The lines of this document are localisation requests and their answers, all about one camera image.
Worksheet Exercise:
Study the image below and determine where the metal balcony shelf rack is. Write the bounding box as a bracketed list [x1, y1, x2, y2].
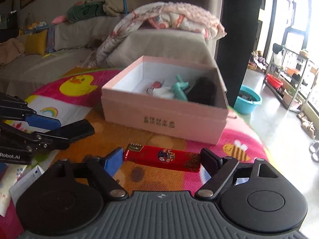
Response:
[263, 43, 318, 113]

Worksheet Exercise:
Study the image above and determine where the pair of slippers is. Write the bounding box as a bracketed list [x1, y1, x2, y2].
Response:
[309, 140, 319, 163]

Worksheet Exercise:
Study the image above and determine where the cream lotion tube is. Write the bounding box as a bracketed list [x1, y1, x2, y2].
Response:
[0, 164, 20, 217]

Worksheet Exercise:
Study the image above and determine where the yellow cushion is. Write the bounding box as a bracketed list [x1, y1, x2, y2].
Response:
[25, 30, 48, 56]

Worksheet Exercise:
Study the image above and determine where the black cylindrical cup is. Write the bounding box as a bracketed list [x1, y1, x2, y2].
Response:
[187, 77, 217, 106]

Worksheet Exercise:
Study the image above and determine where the teal plastic basin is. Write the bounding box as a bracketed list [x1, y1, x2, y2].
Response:
[234, 85, 262, 115]

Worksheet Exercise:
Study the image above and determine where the green plush pillow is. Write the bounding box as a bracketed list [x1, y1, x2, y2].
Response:
[51, 2, 106, 25]

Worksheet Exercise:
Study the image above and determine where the black phone case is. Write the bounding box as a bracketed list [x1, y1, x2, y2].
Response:
[47, 119, 95, 143]

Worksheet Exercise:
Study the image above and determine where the pink cardboard box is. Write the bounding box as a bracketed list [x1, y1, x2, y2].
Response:
[101, 56, 228, 145]

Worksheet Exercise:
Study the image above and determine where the white adapter box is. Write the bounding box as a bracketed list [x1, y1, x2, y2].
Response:
[10, 165, 44, 205]

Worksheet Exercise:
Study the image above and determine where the floral pink blanket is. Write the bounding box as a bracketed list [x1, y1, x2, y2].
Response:
[88, 2, 226, 68]

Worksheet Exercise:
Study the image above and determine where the teal plastic clip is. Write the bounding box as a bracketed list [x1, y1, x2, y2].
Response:
[171, 74, 190, 101]

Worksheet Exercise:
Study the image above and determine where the beige pillow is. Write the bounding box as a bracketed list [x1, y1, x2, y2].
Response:
[103, 0, 161, 16]

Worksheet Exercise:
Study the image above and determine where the colourful cartoon play mat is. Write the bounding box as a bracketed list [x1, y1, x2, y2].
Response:
[0, 65, 271, 239]

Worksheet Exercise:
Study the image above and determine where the red plastic basin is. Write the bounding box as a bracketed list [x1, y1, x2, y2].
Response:
[266, 74, 283, 89]

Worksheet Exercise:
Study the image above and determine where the beige covered sofa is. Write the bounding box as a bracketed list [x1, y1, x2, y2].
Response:
[1, 27, 217, 99]

